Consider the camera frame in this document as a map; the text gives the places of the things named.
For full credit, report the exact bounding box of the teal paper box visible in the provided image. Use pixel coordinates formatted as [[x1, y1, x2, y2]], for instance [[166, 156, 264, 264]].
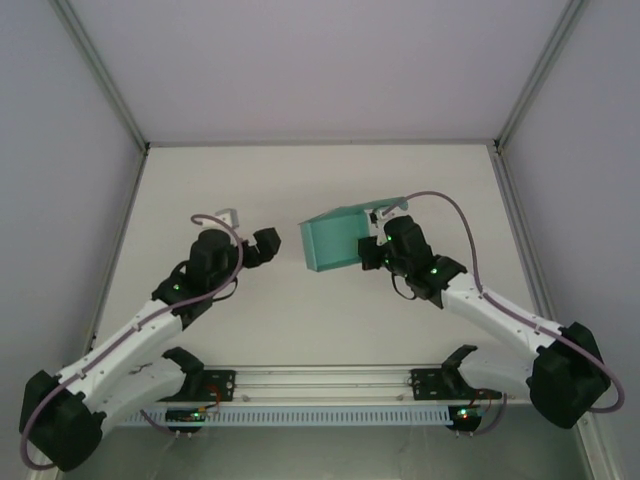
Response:
[[298, 194, 409, 274]]

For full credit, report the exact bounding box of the left circuit board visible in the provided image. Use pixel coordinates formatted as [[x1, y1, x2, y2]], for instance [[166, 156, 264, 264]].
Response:
[[164, 407, 221, 426]]

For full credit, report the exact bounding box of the circuit board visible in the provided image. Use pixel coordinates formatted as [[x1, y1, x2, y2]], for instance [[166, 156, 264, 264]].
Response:
[[164, 407, 221, 426], [447, 404, 489, 426]]

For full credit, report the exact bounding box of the right circuit board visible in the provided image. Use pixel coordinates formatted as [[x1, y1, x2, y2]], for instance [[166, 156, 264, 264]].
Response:
[[447, 404, 489, 426]]

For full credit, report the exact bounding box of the aluminium side rail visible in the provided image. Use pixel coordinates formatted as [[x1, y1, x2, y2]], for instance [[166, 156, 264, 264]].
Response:
[[82, 147, 149, 354], [489, 144, 571, 334]]

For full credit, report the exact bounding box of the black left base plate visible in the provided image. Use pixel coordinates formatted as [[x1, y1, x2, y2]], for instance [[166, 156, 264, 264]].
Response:
[[192, 368, 237, 402]]

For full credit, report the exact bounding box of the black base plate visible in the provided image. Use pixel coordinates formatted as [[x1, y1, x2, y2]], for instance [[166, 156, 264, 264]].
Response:
[[409, 367, 481, 401], [192, 368, 237, 402]]

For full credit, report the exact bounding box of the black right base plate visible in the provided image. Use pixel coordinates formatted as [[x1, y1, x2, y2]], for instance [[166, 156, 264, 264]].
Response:
[[409, 367, 481, 401]]

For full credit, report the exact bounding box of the aluminium mounting rail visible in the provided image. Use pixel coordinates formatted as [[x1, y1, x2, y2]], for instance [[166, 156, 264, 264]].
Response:
[[199, 364, 531, 404]]

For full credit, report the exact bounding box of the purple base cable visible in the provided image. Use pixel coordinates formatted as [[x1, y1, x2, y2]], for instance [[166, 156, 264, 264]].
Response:
[[139, 407, 196, 440], [452, 389, 510, 439]]

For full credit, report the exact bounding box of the slotted light blue cable duct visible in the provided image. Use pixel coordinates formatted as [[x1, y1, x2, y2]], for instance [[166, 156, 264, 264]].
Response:
[[117, 405, 451, 426]]

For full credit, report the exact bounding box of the aluminium frame post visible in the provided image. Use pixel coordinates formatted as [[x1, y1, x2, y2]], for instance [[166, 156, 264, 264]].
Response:
[[59, 0, 151, 151], [492, 0, 586, 151]]

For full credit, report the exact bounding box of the aluminium frame leg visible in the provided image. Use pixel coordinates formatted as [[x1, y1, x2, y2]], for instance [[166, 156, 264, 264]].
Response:
[[572, 414, 619, 480]]

